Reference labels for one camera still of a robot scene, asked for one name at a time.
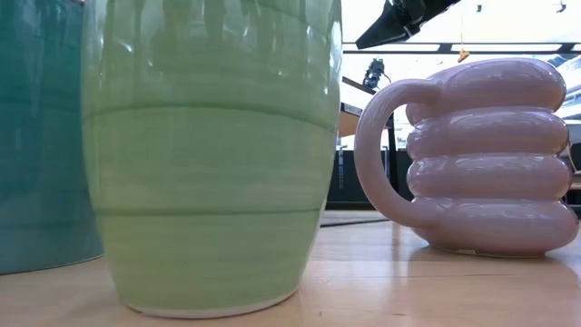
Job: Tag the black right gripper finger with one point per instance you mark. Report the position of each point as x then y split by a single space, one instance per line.
386 29

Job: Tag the lilac ribbed mug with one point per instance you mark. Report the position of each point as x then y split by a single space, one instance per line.
488 177

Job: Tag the small orange hanging object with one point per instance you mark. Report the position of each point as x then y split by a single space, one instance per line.
463 55

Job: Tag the black overhead beam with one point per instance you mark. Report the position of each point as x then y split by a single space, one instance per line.
499 47

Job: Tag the black partition panel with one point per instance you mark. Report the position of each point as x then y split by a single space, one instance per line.
358 177

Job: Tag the black camera on stand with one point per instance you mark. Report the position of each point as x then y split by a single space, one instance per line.
374 72

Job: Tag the wooden shelf black frame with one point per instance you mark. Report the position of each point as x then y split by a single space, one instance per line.
351 122

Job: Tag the black table frame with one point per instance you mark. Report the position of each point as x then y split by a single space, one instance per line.
354 205

